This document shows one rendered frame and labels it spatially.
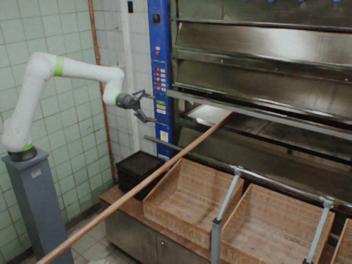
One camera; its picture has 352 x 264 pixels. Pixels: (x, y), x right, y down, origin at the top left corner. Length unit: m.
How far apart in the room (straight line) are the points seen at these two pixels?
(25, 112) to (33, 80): 0.18
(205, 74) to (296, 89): 0.61
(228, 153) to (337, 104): 0.81
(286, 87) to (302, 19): 0.38
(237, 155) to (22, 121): 1.37
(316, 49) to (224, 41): 0.54
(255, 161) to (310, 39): 0.86
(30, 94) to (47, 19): 1.01
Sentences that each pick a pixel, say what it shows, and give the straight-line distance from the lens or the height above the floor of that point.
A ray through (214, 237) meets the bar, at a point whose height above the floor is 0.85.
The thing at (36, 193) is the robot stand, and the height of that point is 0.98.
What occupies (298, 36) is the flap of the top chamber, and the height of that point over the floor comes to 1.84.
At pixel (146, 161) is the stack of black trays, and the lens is 2.47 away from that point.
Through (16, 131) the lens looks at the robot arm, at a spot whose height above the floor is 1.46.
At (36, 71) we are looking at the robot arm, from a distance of 1.64.
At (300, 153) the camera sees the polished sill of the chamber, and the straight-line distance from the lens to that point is 1.98.
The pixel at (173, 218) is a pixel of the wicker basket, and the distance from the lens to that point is 2.11.
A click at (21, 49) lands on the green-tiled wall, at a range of 2.49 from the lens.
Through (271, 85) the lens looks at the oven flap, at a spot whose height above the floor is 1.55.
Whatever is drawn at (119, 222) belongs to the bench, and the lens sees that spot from 2.56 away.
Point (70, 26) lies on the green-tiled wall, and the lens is 2.68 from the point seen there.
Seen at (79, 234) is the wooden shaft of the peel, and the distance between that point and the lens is 1.38.
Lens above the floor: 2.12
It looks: 25 degrees down
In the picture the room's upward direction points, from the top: 2 degrees counter-clockwise
